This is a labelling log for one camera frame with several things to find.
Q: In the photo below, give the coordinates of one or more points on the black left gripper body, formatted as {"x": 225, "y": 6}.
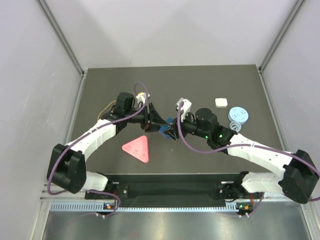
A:
{"x": 146, "y": 121}

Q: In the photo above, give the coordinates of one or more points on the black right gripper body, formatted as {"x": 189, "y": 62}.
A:
{"x": 184, "y": 127}

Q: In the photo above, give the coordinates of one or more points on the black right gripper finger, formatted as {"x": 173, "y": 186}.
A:
{"x": 172, "y": 133}
{"x": 173, "y": 122}

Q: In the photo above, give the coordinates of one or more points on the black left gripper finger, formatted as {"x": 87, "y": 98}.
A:
{"x": 154, "y": 116}
{"x": 154, "y": 127}

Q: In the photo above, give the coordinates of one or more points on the blue cube power socket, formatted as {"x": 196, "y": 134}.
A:
{"x": 165, "y": 128}

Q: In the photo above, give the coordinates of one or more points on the pink triangular power strip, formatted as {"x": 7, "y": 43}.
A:
{"x": 138, "y": 148}

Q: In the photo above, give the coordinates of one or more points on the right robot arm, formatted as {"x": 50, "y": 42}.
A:
{"x": 291, "y": 174}

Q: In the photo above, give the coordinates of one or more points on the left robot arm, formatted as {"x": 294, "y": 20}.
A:
{"x": 67, "y": 167}

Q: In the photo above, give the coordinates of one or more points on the white square power adapter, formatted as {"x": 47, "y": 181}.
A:
{"x": 221, "y": 102}

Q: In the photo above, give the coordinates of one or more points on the round light blue power strip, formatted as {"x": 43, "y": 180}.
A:
{"x": 238, "y": 114}

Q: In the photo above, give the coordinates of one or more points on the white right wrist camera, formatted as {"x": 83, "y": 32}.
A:
{"x": 184, "y": 105}

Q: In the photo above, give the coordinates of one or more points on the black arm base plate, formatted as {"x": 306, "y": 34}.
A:
{"x": 216, "y": 187}

